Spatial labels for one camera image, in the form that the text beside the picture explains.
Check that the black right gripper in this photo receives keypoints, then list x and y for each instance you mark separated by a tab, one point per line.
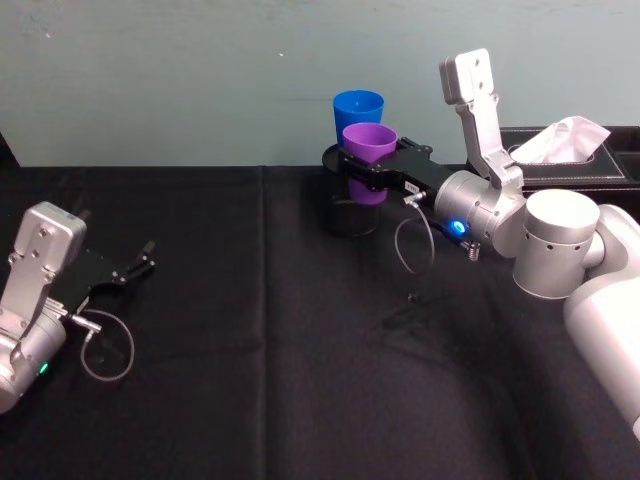
412	172

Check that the black table cloth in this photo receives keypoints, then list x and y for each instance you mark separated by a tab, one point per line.
280	360

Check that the white tissue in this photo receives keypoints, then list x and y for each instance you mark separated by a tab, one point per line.
560	142

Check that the glossy black cup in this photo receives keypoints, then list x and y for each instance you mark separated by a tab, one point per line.
350	220

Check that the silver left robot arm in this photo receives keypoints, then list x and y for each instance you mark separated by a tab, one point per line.
35	280

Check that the black tissue box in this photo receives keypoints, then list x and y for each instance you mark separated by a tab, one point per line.
605	167

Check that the blue plastic cup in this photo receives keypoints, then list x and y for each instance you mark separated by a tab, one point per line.
357	107

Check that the purple plastic cup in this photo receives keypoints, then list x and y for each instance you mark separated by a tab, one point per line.
371	142

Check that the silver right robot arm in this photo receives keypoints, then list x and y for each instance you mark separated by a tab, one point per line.
555	235

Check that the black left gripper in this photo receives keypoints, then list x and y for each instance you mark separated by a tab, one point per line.
92	277

